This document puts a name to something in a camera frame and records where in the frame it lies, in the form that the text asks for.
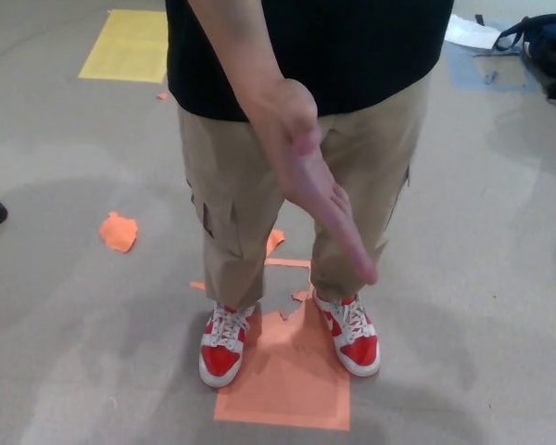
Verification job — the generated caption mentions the person's right hand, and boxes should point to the person's right hand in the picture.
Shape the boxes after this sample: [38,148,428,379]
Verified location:
[247,79,380,286]

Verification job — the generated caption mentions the person's right forearm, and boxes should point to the person's right forearm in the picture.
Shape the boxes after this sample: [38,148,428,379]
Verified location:
[165,0,291,122]

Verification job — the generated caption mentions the curled orange paper scrap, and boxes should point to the curled orange paper scrap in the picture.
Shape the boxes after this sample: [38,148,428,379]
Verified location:
[265,228,288,261]

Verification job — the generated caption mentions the khaki cargo pants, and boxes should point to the khaki cargo pants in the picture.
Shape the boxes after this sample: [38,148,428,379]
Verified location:
[175,69,433,308]

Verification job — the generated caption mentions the black t-shirt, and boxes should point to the black t-shirt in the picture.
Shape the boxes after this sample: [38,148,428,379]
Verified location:
[164,0,456,123]

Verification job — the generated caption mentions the red white left sneaker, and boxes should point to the red white left sneaker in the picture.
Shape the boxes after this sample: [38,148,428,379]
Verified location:
[311,287,382,378]

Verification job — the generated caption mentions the red white sneaker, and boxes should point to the red white sneaker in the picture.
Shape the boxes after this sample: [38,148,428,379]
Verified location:
[198,300,258,388]
[311,287,382,378]

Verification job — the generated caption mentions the large crumpled orange paper scrap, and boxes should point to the large crumpled orange paper scrap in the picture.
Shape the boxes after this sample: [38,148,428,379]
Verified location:
[98,210,140,254]

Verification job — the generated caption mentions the red white right sneaker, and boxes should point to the red white right sneaker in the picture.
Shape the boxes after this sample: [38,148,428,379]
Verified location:
[198,300,258,388]

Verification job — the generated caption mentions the blue tape floor square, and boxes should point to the blue tape floor square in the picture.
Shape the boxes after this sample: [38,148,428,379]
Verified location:
[448,44,540,93]

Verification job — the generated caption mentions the orange square floor marker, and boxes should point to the orange square floor marker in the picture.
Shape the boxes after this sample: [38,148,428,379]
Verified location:
[212,258,353,431]

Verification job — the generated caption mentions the yellow rectangular floor marker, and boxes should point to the yellow rectangular floor marker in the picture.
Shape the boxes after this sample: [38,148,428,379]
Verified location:
[77,8,169,85]

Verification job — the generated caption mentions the white paper sheet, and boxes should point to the white paper sheet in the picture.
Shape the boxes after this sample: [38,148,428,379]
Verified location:
[443,13,502,50]

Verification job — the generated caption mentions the dark blue backpack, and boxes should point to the dark blue backpack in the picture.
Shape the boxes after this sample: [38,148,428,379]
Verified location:
[492,13,556,75]

